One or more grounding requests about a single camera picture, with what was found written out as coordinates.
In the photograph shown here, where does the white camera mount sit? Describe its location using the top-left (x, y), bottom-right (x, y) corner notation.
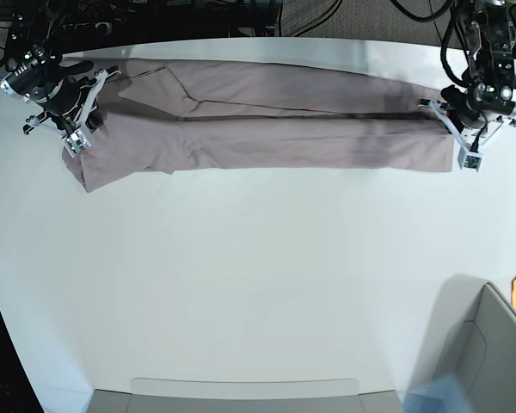
top-left (22, 65), bottom-right (121, 157)
top-left (418, 99), bottom-right (516, 172)

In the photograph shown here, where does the mauve pink T-shirt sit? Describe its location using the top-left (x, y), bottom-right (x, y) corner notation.
top-left (63, 59), bottom-right (453, 192)

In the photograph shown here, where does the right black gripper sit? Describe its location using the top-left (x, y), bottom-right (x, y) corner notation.
top-left (0, 59), bottom-right (104, 133)

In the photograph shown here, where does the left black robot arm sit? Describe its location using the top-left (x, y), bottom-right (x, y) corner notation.
top-left (440, 1), bottom-right (516, 129)

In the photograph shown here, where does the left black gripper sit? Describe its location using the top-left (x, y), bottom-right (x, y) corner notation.
top-left (440, 84), bottom-right (516, 129)

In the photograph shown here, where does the grey tray bottom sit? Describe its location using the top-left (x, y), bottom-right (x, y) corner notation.
top-left (87, 378), bottom-right (403, 412)

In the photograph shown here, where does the blue translucent object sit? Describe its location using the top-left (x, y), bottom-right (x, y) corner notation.
top-left (400, 374), bottom-right (470, 413)

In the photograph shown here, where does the grey bin right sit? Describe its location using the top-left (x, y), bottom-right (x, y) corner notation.
top-left (433, 283), bottom-right (516, 412)

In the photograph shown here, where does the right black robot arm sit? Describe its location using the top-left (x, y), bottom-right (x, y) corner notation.
top-left (0, 1), bottom-right (97, 133)

